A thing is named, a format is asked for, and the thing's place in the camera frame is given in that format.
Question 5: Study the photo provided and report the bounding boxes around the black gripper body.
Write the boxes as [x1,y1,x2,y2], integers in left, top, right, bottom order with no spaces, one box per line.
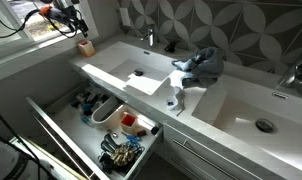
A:
[40,2,81,28]

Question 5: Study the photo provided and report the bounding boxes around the small wooden box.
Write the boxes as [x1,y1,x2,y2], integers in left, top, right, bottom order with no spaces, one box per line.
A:
[76,39,97,58]

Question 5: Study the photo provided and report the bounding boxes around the small black counter object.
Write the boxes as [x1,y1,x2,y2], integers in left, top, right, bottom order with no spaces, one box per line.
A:
[163,40,178,54]

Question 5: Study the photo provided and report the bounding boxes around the orange box with red inside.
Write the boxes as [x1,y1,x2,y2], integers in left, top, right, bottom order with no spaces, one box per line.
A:
[119,111,139,135]

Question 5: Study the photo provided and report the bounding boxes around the white framed window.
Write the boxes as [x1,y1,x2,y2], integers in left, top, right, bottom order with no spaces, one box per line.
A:
[0,0,99,51]

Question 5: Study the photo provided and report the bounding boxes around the white rectangular sink basin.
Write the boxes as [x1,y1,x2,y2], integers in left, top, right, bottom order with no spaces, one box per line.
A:
[80,41,179,97]
[190,73,302,176]

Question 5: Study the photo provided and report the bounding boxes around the chrome sink faucet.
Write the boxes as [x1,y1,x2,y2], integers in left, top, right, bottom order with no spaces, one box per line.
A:
[139,27,156,48]
[278,54,302,100]

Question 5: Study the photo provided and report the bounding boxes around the dark toiletry items pile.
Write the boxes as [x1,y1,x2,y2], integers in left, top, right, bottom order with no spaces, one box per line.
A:
[70,89,110,117]

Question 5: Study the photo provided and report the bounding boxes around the white oval container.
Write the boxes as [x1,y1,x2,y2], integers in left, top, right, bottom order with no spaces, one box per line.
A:
[90,95,125,126]

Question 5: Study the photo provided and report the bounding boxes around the small blue bottle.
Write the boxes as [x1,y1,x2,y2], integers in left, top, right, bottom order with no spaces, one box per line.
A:
[79,114,95,127]

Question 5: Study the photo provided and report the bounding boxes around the open white vanity drawer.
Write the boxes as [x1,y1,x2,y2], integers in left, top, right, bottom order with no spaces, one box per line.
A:
[24,83,164,180]

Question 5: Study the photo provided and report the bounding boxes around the small silver round item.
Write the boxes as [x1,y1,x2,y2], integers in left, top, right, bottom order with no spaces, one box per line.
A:
[107,129,120,140]

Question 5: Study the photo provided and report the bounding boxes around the black hair clips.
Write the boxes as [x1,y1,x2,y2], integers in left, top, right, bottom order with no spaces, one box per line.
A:
[100,132,120,155]

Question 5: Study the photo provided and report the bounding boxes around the blue crumpled towel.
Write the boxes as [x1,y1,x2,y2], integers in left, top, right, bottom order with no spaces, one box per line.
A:
[171,46,226,89]

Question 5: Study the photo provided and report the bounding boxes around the camouflage hair scrunchie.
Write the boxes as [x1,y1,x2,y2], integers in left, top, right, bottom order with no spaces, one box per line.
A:
[110,145,136,167]

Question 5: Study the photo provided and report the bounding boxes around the lower white vanity drawer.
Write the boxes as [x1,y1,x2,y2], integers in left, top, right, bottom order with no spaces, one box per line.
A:
[10,134,89,180]

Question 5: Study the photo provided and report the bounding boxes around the closed white vanity drawer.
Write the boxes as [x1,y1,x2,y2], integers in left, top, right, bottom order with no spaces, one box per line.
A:
[162,122,270,180]

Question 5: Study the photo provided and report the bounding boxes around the chrome sink drain plug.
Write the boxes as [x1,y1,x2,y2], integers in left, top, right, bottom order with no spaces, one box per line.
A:
[254,118,277,134]

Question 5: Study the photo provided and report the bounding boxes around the white wall outlet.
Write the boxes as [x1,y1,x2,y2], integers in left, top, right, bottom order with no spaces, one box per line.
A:
[119,7,132,28]

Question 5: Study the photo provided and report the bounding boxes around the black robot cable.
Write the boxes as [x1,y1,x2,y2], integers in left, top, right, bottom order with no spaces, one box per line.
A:
[0,0,43,40]

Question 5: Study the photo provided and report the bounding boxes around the blue hair ties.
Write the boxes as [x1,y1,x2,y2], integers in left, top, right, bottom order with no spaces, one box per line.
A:
[125,133,143,148]

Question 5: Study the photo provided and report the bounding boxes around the metal bar drawer handle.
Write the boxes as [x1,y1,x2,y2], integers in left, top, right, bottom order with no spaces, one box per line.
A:
[172,138,239,180]

